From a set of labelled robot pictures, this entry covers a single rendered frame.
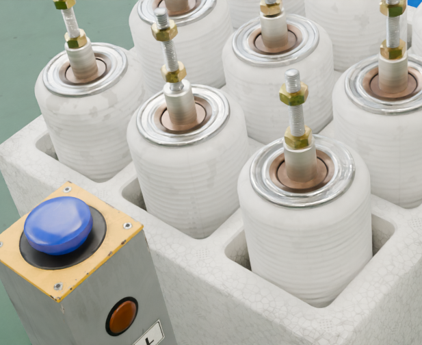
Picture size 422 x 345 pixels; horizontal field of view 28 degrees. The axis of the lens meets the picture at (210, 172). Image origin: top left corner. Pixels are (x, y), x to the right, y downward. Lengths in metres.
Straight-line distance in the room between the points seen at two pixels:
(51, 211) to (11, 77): 0.74
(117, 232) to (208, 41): 0.32
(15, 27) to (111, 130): 0.63
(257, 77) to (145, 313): 0.25
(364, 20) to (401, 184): 0.17
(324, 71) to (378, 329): 0.22
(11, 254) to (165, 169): 0.18
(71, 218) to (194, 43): 0.32
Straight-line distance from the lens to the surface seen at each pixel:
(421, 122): 0.66
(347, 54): 0.82
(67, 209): 0.51
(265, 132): 0.75
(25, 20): 1.36
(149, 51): 0.81
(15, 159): 0.81
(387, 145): 0.67
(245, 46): 0.74
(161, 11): 0.62
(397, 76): 0.67
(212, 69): 0.81
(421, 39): 0.76
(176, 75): 0.65
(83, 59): 0.74
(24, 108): 1.18
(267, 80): 0.72
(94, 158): 0.76
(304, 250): 0.61
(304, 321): 0.62
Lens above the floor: 0.68
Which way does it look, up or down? 43 degrees down
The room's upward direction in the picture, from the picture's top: 11 degrees counter-clockwise
